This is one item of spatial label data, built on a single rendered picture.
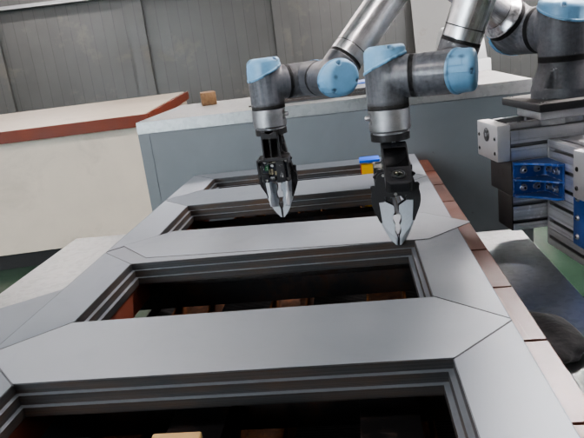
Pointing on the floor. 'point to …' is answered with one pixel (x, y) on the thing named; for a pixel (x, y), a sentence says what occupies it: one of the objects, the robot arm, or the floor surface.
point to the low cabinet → (72, 175)
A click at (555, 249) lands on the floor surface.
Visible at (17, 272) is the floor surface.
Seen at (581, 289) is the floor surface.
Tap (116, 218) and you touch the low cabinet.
